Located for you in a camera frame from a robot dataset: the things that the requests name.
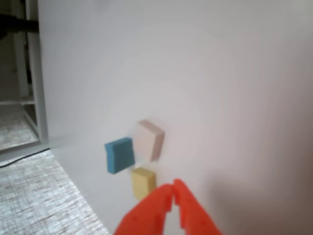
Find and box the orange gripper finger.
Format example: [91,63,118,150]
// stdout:
[113,183,174,235]
[173,179,224,235]

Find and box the yellow cuboid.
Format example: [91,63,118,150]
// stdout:
[131,167,157,200]

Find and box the blue cuboid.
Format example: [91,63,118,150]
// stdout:
[104,137,136,175]

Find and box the cream cuboid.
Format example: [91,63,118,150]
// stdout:
[133,119,166,163]

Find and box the black furniture leg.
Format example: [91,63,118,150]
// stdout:
[0,13,39,42]

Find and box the thin black floor cable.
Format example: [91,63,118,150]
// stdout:
[0,147,51,168]

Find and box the white furniture frame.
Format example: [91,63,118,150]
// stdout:
[0,0,49,155]

